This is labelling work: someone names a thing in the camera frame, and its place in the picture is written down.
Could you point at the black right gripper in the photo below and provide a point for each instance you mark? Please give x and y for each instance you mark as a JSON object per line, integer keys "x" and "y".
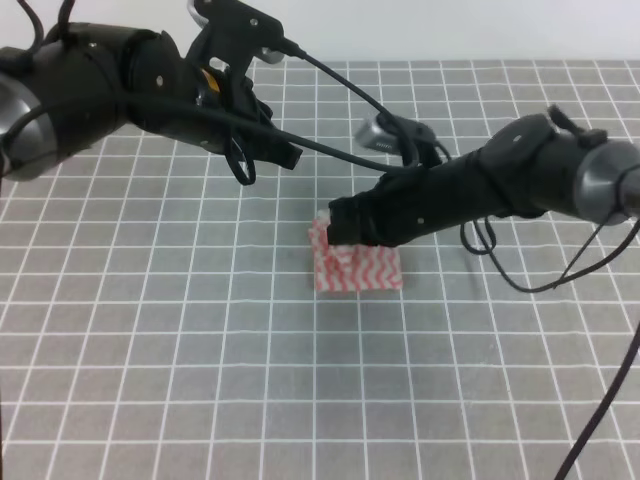
{"x": 403, "y": 207}

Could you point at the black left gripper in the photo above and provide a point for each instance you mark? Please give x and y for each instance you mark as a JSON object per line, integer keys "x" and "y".
{"x": 230, "y": 91}

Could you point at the pink white wavy striped towel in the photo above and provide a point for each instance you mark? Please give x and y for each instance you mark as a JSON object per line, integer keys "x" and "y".
{"x": 344, "y": 269}

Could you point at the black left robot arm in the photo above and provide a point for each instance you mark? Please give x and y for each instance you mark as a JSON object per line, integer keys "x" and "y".
{"x": 76, "y": 90}

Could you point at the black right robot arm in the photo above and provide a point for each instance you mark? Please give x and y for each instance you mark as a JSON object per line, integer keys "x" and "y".
{"x": 536, "y": 164}

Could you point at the grey grid tablecloth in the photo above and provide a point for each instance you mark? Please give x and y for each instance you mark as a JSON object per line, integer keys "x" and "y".
{"x": 160, "y": 321}

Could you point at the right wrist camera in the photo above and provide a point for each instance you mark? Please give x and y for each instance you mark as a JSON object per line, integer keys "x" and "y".
{"x": 381, "y": 135}

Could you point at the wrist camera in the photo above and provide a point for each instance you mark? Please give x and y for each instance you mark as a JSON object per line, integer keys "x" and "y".
{"x": 381, "y": 135}
{"x": 236, "y": 33}

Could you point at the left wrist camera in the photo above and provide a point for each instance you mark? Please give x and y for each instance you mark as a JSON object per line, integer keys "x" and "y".
{"x": 236, "y": 33}

